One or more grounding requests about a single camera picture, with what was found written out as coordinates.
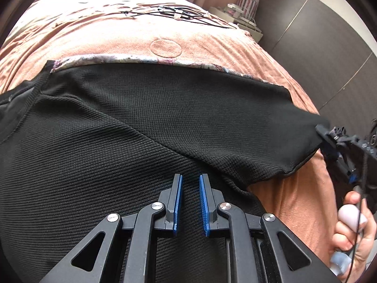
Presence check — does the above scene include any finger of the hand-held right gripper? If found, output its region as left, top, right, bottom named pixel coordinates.
left=315, top=125, right=358, bottom=151
left=322, top=144, right=358, bottom=185

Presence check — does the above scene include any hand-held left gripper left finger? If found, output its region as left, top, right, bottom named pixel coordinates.
left=38, top=173, right=184, bottom=283

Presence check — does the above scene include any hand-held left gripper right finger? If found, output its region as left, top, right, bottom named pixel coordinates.
left=199, top=174, right=339, bottom=283

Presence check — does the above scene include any black knitted garment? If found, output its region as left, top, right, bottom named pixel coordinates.
left=0, top=60, right=330, bottom=283

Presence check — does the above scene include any person's right hand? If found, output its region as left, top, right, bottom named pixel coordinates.
left=331, top=191, right=377, bottom=280

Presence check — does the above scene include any dark grey wardrobe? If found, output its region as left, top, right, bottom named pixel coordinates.
left=253, top=0, right=377, bottom=115

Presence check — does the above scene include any white nightstand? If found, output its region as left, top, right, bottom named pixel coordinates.
left=209, top=6, right=264, bottom=43

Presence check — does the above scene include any striped gift bag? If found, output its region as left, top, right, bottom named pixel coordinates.
left=237, top=0, right=260, bottom=21

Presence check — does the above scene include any small white box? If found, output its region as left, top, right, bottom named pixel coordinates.
left=227, top=4, right=245, bottom=16

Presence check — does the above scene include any orange fleece blanket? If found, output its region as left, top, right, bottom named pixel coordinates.
left=0, top=0, right=339, bottom=272

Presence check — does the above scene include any black braided cable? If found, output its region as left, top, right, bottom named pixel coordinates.
left=346, top=146, right=369, bottom=282

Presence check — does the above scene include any thin black cable bundle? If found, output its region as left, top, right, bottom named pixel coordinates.
left=119, top=5, right=239, bottom=30

